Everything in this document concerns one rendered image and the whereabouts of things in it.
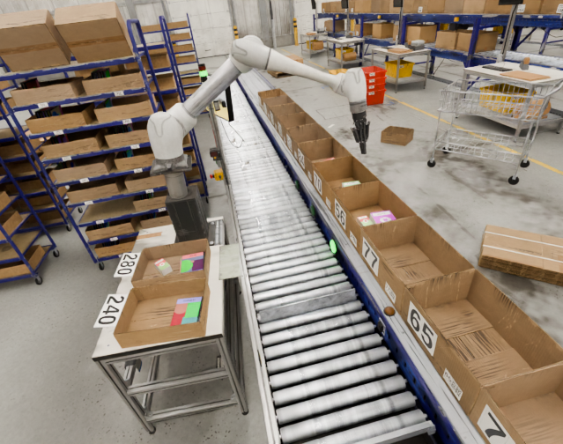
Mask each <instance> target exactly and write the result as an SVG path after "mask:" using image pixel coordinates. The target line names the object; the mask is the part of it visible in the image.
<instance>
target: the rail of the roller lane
mask: <svg viewBox="0 0 563 444"><path fill-rule="evenodd" d="M216 119H217V124H218V127H219V121H218V117H217V116H216ZM219 135H220V139H221V134H220V129H219ZM221 144H222V139H221ZM222 148H223V152H224V147H223V144H222ZM224 156H225V152H224ZM228 186H229V188H228ZM226 192H227V197H228V202H229V208H230V213H231V219H232V224H233V234H234V239H235V243H239V251H240V266H241V282H242V288H243V293H244V299H245V304H246V309H247V315H248V325H249V330H250V336H251V341H252V346H253V352H254V357H255V363H256V372H257V378H258V383H259V389H260V394H261V398H262V405H263V415H264V420H265V425H266V431H267V436H268V442H269V444H281V441H280V439H279V432H278V423H277V420H276V414H275V410H274V405H273V402H272V396H271V391H270V384H269V378H268V374H267V370H266V365H265V359H264V356H263V347H262V344H261V338H260V333H259V329H258V323H257V320H256V311H255V306H254V301H253V297H252V292H251V287H250V283H249V278H248V270H247V266H246V261H245V255H244V251H243V247H242V242H241V235H240V230H239V225H238V220H237V215H236V210H235V206H234V201H233V193H232V188H231V184H230V185H226ZM257 350H259V352H260V355H261V360H262V371H261V367H260V364H259V360H258V357H257Z"/></svg>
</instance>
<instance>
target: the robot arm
mask: <svg viewBox="0 0 563 444"><path fill-rule="evenodd" d="M254 68H256V69H260V70H270V71H278V72H284V73H289V74H293V75H295V76H299V77H302V78H307V79H310V80H314V81H316V82H319V83H322V84H325V85H328V86H330V87H331V88H332V90H333V92H334V93H338V94H340V95H342V96H345V97H347V98H348V100H349V106H350V112H352V119H353V126H352V127H351V130H352V133H353V135H354V138H355V141H356V143H359V148H360V151H361V154H367V148H366V147H367V143H366V142H367V140H368V138H369V125H370V121H367V119H366V117H367V111H366V109H367V98H366V96H367V84H366V78H365V75H364V72H363V70H362V69H361V68H352V69H349V70H348V71H347V72H346V73H345V74H344V73H338V74H337V75H331V74H328V73H325V72H322V71H319V70H316V69H314V68H312V67H309V66H307V65H305V64H303V63H298V62H296V61H294V60H292V59H290V58H288V57H286V56H284V55H281V54H279V53H278V52H277V51H275V50H274V49H272V48H268V47H266V46H264V45H263V42H262V41H261V40H260V39H259V38H258V37H256V36H254V35H247V36H245V37H244V38H242V39H237V40H234V41H233V43H232V47H231V52H230V55H229V58H228V59H227V60H226V61H225V62H224V63H223V64H222V65H221V66H220V67H219V68H218V69H217V70H216V71H215V72H214V73H213V74H212V75H211V76H210V77H209V78H208V79H207V80H206V81H205V82H204V83H203V84H202V85H201V86H200V87H199V88H198V89H197V90H196V91H195V92H194V93H193V94H192V95H191V96H190V97H189V98H188V99H187V100H186V101H185V102H184V103H176V104H175V105H174V106H173V107H171V108H170V109H169V110H168V111H167V112H158V113H155V114H153V115H152V116H151V117H150V118H149V121H148V125H147V130H148V136H149V139H150V143H151V147H152V151H153V153H154V156H155V160H156V163H155V167H154V168H153V172H155V173H156V172H160V171H166V170H167V171H168V172H172V171H173V169H180V168H188V164H187V158H188V154H184V153H183V149H182V140H183V138H184V137H185V136H186V135H187V134H188V133H189V132H190V131H191V130H192V129H193V127H194V126H195V125H196V118H197V117H198V116H199V115H200V114H201V113H202V112H203V111H204V110H205V109H206V108H207V107H208V106H209V105H210V104H211V103H212V102H213V101H214V100H215V99H216V98H217V97H218V96H219V95H220V94H221V93H222V92H223V91H224V90H225V89H226V88H227V87H228V86H229V85H230V84H231V83H232V82H233V81H234V80H235V79H236V78H238V77H239V76H240V75H241V74H242V73H243V74H245V73H248V72H249V71H251V70H252V69H254Z"/></svg>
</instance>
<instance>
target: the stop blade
mask: <svg viewBox="0 0 563 444"><path fill-rule="evenodd" d="M351 301H355V288H353V289H350V290H346V291H342V292H336V293H332V294H329V295H324V296H321V297H317V298H313V299H310V300H303V301H300V302H296V303H292V304H288V305H284V306H281V307H274V308H271V309H267V310H263V311H260V316H261V321H262V324H263V323H266V322H273V321H276V320H280V319H284V318H287V317H291V316H295V315H301V314H305V313H308V312H312V311H315V310H319V309H323V308H326V307H333V306H336V305H340V304H344V303H347V302H351Z"/></svg>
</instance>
